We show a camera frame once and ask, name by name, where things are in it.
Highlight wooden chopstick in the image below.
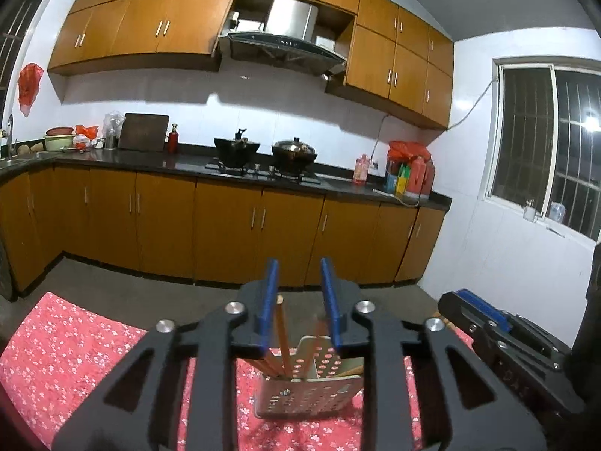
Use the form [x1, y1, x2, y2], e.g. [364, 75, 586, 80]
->
[275, 294, 292, 379]
[246, 359, 280, 379]
[336, 365, 365, 378]
[302, 318, 327, 379]

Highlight red floral tablecloth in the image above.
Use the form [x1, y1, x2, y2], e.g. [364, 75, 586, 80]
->
[0, 291, 476, 451]

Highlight right window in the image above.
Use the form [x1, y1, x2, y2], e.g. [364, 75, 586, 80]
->
[486, 63, 600, 241]

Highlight red oil jugs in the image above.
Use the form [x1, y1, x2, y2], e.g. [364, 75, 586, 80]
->
[405, 157, 435, 201]

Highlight beige perforated utensil holder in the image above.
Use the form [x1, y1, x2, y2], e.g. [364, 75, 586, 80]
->
[254, 336, 364, 421]

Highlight lower wooden cabinets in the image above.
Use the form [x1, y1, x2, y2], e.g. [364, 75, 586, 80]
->
[1, 161, 447, 293]

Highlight wooden cabinets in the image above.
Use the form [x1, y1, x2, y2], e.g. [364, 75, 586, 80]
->
[1, 161, 447, 293]
[49, 0, 455, 129]

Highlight pink bottle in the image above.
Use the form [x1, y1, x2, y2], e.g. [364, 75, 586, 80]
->
[352, 154, 371, 185]

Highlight red bottle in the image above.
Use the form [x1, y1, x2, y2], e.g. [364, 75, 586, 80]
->
[167, 123, 179, 155]

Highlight black wok with ladle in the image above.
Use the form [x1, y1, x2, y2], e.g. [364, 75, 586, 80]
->
[214, 128, 260, 170]

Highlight dark wooden cutting board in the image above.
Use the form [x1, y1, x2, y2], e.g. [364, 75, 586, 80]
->
[118, 113, 169, 152]

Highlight green basin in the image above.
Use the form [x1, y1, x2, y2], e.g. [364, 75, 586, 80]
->
[44, 126, 74, 152]

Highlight red bag on counter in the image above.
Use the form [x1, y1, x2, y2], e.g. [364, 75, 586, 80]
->
[72, 124, 99, 150]

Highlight black lidded wok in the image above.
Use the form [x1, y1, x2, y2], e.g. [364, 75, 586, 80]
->
[272, 138, 318, 177]

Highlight steel range hood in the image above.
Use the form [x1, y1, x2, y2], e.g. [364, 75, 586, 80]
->
[219, 0, 353, 77]

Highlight upper wooden cabinets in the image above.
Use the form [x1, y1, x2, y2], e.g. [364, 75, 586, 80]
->
[49, 0, 455, 129]

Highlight red plastic bag on wall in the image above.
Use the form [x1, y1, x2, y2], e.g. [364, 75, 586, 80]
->
[17, 63, 44, 117]

